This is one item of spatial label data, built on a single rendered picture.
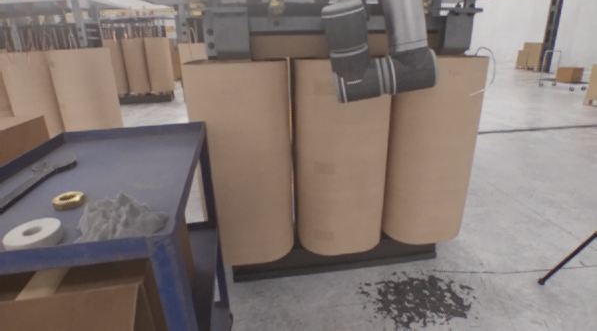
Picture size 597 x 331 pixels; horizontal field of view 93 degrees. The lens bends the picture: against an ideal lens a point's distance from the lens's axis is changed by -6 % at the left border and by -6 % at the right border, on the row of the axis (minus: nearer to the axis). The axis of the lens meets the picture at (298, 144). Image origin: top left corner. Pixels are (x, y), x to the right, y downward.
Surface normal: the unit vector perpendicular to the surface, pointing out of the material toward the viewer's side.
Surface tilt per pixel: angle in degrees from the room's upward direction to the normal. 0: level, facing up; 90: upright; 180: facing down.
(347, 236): 90
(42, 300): 26
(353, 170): 90
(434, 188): 90
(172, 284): 90
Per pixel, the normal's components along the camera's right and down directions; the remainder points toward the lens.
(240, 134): 0.14, 0.32
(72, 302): 0.08, -0.71
